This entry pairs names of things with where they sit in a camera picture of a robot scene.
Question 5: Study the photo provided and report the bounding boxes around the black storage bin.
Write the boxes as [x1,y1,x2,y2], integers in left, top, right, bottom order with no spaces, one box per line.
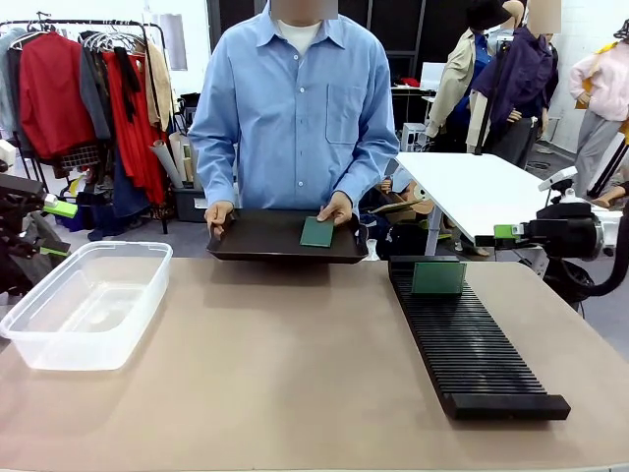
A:
[171,186,210,224]

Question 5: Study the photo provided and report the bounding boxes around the rolled paper tubes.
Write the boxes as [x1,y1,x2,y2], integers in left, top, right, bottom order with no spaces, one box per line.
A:
[148,131,199,191]

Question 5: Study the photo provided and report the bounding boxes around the white monitor panel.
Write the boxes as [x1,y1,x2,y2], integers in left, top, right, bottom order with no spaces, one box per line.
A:
[421,61,451,90]

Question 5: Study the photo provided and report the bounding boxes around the black stand pole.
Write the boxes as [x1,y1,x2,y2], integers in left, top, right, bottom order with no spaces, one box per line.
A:
[475,40,510,158]

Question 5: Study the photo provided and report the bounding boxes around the red hanging jacket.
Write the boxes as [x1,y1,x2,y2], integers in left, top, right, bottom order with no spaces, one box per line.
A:
[18,30,98,161]

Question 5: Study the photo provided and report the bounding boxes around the white table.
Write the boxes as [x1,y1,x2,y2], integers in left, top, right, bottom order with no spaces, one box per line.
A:
[394,150,562,258]

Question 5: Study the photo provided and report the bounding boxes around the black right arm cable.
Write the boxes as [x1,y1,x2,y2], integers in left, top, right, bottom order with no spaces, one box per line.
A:
[543,234,629,303]

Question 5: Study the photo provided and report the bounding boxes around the figure in purple jacket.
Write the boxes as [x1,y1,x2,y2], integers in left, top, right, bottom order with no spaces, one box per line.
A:
[471,0,562,169]

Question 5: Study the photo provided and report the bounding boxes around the person in blue shirt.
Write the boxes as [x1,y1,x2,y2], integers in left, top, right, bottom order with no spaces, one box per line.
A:
[188,0,401,213]

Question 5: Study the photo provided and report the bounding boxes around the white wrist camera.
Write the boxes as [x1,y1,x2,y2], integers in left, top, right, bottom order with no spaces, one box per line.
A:
[537,165,580,195]
[0,139,17,174]

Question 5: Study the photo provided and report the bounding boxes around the person's left forearm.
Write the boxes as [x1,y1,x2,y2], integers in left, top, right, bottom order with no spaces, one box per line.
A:
[337,141,401,207]

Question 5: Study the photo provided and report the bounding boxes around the mannequin in beige coat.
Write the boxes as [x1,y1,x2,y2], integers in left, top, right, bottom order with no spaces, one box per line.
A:
[426,27,498,154]

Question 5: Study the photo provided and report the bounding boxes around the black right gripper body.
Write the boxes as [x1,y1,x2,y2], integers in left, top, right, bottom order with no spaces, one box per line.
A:
[522,202,599,261]

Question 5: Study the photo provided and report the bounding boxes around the red hanging dress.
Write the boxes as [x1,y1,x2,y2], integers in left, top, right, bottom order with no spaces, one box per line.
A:
[101,47,168,206]

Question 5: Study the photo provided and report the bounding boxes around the black hat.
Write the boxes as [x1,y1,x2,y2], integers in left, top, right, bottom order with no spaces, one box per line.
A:
[465,0,511,33]

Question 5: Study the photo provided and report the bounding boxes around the person's left hand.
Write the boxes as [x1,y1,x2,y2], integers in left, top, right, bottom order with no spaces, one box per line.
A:
[315,191,356,228]

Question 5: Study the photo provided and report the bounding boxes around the green PCB board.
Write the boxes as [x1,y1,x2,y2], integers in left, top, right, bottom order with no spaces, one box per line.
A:
[299,215,336,250]
[410,261,468,297]

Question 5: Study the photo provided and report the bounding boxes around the black plastic tray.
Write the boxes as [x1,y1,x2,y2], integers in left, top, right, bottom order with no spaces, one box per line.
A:
[205,207,371,266]

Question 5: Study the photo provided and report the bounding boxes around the black slotted PCB rack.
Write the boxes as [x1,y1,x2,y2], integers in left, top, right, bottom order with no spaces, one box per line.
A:
[387,255,573,423]

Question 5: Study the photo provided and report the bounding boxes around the mannequin in pink hoodie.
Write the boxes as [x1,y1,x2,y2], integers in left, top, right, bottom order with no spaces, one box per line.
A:
[568,40,629,199]

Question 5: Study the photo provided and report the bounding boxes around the beige hanging garment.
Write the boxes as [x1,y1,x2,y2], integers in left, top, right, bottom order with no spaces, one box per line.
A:
[143,40,175,133]

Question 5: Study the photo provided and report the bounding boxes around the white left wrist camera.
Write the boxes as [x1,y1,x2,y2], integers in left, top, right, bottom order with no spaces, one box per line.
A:
[0,139,17,174]

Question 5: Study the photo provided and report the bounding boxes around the clothes rack with garments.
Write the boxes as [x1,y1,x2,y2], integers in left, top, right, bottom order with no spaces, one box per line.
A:
[0,18,171,235]

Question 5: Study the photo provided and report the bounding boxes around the grey-blue hanging garment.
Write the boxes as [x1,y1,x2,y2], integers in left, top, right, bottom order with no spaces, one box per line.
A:
[0,26,27,140]

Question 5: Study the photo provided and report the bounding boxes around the grey hanging garment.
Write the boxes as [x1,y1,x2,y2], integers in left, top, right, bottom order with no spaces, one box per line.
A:
[78,43,114,143]

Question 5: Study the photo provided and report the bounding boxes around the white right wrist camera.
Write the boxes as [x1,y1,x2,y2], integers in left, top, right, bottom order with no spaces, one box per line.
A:
[537,165,580,195]

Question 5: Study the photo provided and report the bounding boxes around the person's right hand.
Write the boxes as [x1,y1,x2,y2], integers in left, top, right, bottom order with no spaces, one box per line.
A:
[202,200,237,243]

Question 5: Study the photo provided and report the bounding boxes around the grey hanging panel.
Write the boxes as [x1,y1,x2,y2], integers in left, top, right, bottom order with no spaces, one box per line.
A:
[156,13,190,73]

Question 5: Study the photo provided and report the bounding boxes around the person's right forearm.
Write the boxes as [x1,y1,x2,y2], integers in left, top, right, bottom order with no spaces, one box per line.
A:
[188,132,238,207]

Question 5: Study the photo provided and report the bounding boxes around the clear plastic box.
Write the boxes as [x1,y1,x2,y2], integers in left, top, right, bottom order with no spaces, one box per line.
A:
[0,240,175,373]

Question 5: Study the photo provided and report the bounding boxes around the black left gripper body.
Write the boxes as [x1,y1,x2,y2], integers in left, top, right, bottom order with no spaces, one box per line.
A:
[0,172,48,232]

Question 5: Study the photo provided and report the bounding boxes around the black hanging scarf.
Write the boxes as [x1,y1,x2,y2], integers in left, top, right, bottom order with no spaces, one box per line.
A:
[113,45,143,125]

